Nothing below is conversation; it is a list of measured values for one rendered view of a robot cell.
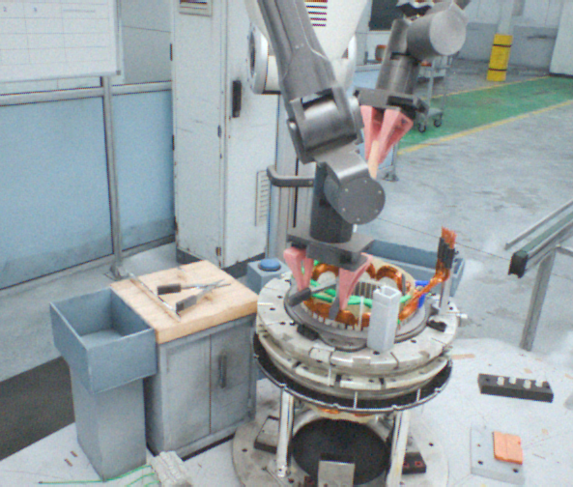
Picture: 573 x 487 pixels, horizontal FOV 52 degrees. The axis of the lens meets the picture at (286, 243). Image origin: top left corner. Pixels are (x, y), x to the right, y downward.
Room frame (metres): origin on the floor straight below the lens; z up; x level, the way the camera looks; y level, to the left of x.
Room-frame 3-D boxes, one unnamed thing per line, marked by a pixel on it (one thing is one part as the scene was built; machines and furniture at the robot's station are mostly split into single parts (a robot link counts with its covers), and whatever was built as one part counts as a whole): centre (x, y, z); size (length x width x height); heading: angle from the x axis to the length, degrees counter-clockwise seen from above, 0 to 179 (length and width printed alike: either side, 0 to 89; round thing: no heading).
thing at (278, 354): (0.76, 0.00, 1.06); 0.09 x 0.04 x 0.01; 45
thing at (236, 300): (0.91, 0.17, 1.05); 0.20 x 0.19 x 0.02; 129
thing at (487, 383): (1.07, -0.52, 0.79); 0.15 x 0.05 x 0.02; 83
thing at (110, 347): (0.81, 0.29, 0.92); 0.17 x 0.11 x 0.28; 39
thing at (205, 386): (0.91, 0.17, 0.91); 0.19 x 0.19 x 0.26; 39
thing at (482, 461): (0.86, -0.41, 0.79); 0.12 x 0.09 x 0.02; 165
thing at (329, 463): (0.72, -0.10, 0.85); 0.06 x 0.04 x 0.05; 87
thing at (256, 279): (1.10, 0.03, 0.91); 0.07 x 0.07 x 0.25; 30
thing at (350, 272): (0.71, -0.07, 1.21); 0.07 x 0.07 x 0.09; 62
